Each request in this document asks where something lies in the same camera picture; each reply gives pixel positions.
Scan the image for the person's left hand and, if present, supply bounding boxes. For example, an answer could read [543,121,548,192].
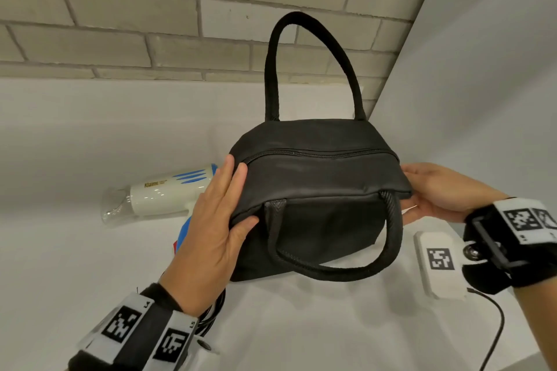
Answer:
[159,154,260,317]

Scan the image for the person's right hand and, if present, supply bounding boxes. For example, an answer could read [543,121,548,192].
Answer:
[400,162,511,226]

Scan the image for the black fabric handbag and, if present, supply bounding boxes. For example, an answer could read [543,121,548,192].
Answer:
[228,12,413,283]

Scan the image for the person's right forearm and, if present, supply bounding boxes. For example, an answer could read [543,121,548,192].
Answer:
[513,276,557,371]

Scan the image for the blue and red flat item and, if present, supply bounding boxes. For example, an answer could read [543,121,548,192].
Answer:
[173,216,193,255]

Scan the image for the white hair dryer blue stripes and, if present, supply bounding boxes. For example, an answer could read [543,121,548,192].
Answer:
[101,163,218,226]

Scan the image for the black right wristband with markers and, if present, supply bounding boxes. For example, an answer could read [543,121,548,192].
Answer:
[461,198,557,296]

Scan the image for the black wristband with markers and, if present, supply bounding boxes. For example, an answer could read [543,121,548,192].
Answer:
[67,283,200,371]
[461,198,557,296]

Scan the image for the black left wristband with markers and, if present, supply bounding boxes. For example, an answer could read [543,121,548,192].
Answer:
[67,283,200,371]

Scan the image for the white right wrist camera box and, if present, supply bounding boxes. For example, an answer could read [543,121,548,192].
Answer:
[413,231,470,300]

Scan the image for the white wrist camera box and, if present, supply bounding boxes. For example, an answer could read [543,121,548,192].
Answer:
[413,231,470,300]
[183,337,220,371]

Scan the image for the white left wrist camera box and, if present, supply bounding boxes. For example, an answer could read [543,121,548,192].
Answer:
[183,337,220,371]

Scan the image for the thin black camera cable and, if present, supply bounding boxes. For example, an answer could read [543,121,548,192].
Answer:
[466,288,505,371]

